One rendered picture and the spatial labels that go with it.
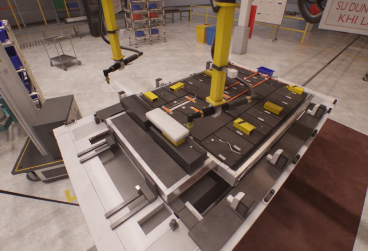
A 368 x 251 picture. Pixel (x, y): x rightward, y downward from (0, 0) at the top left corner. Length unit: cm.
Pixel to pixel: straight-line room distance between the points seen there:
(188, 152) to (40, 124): 161
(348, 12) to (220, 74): 53
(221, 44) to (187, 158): 64
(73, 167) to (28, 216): 120
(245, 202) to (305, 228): 137
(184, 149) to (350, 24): 96
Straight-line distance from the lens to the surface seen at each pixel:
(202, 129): 136
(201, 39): 787
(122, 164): 151
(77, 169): 154
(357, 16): 89
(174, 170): 113
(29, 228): 256
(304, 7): 91
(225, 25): 81
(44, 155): 265
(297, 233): 229
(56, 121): 214
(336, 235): 251
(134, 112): 144
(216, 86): 90
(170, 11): 1292
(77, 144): 174
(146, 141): 132
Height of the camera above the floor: 192
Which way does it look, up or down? 36 degrees down
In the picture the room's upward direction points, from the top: straight up
